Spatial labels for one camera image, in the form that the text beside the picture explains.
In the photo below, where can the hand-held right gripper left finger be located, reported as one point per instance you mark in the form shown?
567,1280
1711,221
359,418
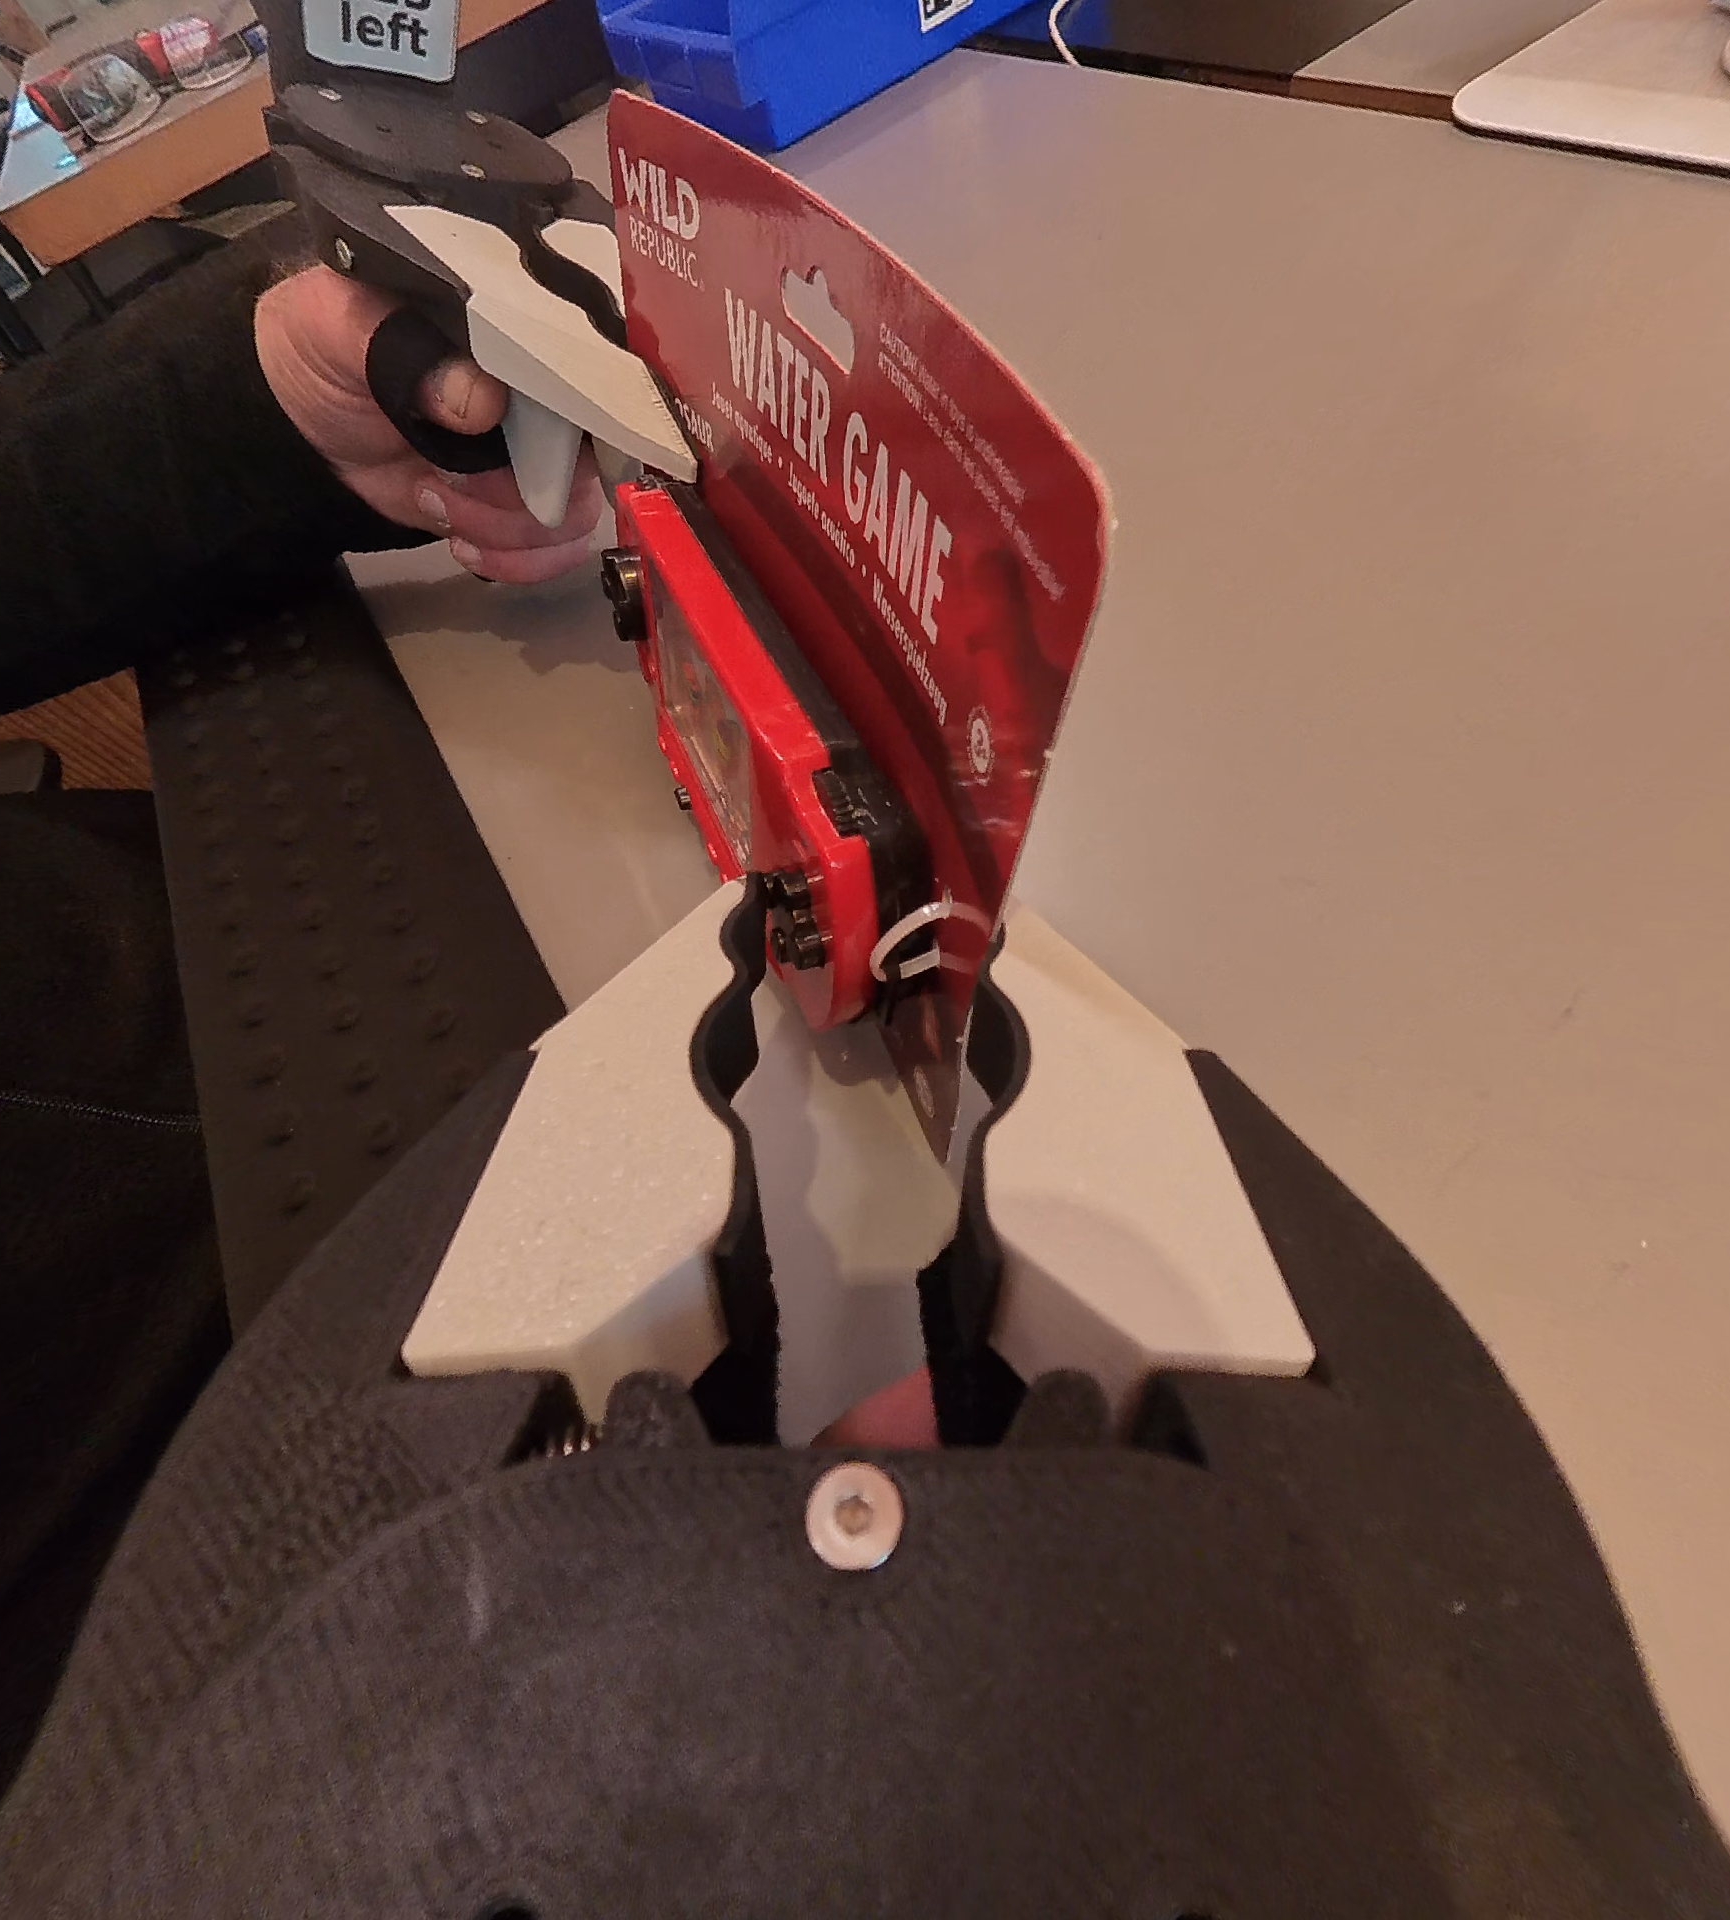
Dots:
580,1200

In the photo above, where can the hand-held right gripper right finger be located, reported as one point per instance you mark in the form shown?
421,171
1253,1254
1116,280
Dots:
1134,1200

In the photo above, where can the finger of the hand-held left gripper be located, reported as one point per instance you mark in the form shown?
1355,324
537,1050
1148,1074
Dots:
550,361
583,249

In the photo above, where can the red handheld toy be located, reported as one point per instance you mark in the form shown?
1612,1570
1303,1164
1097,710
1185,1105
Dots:
881,374

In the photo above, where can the person's left forearm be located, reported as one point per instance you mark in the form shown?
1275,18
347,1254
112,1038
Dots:
85,495

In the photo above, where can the person's left hand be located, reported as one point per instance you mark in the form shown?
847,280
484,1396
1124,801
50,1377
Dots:
310,374

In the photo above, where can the wooden side table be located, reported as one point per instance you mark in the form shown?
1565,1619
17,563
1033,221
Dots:
130,180

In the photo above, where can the blue plastic bin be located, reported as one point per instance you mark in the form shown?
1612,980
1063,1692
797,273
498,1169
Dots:
804,60

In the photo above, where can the clear safety glasses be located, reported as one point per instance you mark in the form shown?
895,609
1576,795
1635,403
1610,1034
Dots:
130,91

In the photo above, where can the person's black clothing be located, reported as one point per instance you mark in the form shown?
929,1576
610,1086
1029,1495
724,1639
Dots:
41,1200

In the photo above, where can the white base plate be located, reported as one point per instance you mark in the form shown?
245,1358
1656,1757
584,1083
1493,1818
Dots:
1601,91

